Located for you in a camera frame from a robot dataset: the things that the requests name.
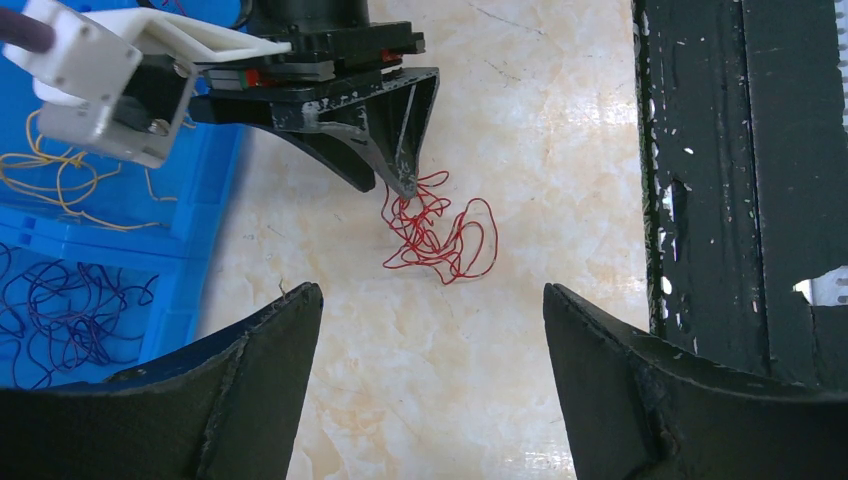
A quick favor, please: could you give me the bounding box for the blue three-compartment plastic bin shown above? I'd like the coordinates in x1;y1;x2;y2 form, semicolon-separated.
1;61;243;389

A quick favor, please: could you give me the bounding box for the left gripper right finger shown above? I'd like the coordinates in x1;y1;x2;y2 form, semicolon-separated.
543;284;847;479

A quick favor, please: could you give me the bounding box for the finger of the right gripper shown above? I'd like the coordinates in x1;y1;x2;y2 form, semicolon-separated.
255;125;376;193
317;69;440;199

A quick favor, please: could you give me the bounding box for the coloured wire ball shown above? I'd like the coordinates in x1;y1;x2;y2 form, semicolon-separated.
380;170;500;286

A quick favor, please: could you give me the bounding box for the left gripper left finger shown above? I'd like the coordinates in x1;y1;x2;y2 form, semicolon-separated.
1;282;324;479

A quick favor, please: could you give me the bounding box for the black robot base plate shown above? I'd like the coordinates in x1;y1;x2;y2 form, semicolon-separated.
633;1;847;391

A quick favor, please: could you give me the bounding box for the thin dark purple wire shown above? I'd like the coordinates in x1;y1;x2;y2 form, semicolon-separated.
0;241;160;391

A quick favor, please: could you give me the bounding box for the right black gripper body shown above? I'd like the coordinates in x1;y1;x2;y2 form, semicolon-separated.
189;1;439;126

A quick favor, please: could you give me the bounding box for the yellow wire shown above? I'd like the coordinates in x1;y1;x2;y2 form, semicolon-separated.
0;109;180;233

